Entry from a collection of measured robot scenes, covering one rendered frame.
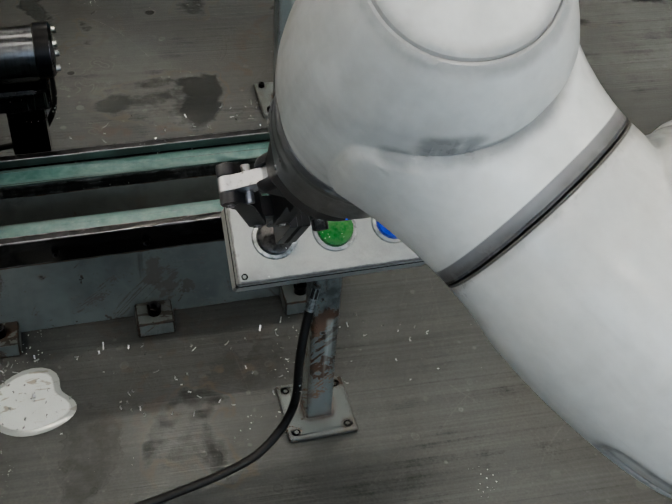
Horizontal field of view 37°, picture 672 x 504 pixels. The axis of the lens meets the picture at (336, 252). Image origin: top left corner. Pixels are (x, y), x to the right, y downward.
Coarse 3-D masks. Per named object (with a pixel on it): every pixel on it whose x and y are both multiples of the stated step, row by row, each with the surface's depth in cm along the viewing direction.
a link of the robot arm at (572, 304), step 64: (576, 192) 37; (640, 192) 38; (512, 256) 38; (576, 256) 37; (640, 256) 37; (512, 320) 39; (576, 320) 38; (640, 320) 37; (576, 384) 39; (640, 384) 38; (640, 448) 39
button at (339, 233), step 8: (328, 224) 81; (336, 224) 82; (344, 224) 82; (352, 224) 82; (320, 232) 81; (328, 232) 81; (336, 232) 81; (344, 232) 82; (352, 232) 82; (328, 240) 81; (336, 240) 81; (344, 240) 82
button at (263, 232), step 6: (258, 228) 81; (264, 228) 80; (270, 228) 80; (258, 234) 80; (264, 234) 80; (270, 234) 80; (258, 240) 80; (264, 240) 80; (270, 240) 80; (264, 246) 80; (270, 246) 80; (276, 246) 80; (282, 246) 80; (288, 246) 81; (270, 252) 80; (276, 252) 80; (282, 252) 81
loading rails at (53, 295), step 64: (0, 192) 107; (64, 192) 109; (128, 192) 111; (192, 192) 113; (0, 256) 99; (64, 256) 102; (128, 256) 104; (192, 256) 106; (0, 320) 105; (64, 320) 108
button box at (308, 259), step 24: (240, 216) 81; (240, 240) 81; (312, 240) 82; (360, 240) 83; (384, 240) 83; (240, 264) 80; (264, 264) 81; (288, 264) 81; (312, 264) 81; (336, 264) 82; (360, 264) 82; (384, 264) 83; (408, 264) 85; (240, 288) 82
